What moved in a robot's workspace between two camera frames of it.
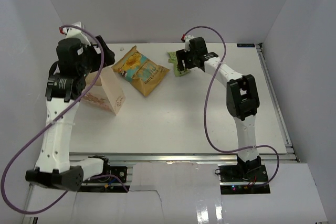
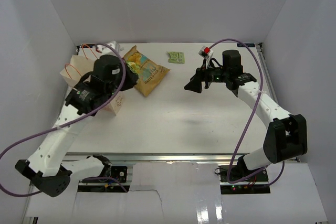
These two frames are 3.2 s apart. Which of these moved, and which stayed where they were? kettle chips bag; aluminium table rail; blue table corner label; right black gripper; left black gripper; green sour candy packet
Moved: right black gripper; left black gripper; green sour candy packet
Stayed: aluminium table rail; kettle chips bag; blue table corner label
